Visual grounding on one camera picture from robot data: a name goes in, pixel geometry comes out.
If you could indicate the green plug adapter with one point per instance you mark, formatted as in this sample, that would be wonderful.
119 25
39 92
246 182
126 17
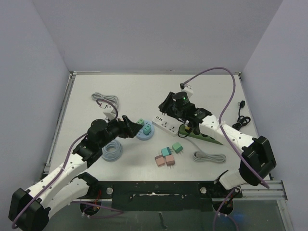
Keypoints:
177 148
141 122

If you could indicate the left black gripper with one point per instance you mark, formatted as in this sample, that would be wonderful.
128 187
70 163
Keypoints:
126 131

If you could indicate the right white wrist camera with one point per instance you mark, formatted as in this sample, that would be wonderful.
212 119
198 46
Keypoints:
186 88

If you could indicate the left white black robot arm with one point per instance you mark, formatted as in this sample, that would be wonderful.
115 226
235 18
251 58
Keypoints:
31 209

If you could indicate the white power strip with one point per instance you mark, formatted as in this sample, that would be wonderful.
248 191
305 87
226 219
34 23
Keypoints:
167 125

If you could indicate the green power strip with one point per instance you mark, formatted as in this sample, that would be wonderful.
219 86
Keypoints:
200 136

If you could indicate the pink plug adapter left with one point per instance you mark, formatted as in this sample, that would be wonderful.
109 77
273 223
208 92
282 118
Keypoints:
160 160

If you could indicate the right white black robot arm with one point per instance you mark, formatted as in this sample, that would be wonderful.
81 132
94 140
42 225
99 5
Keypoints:
256 155

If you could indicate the round blue power strip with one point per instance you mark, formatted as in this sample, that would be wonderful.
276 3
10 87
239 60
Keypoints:
143 137

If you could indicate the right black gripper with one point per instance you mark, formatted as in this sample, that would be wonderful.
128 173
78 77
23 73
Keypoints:
168 106

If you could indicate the pink plug adapter right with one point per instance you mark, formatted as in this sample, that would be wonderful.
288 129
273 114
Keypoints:
170 161

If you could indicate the teal plug adapter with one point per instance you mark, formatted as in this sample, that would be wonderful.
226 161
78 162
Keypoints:
166 151
147 129

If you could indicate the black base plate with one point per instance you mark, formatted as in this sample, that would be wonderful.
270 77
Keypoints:
161 195

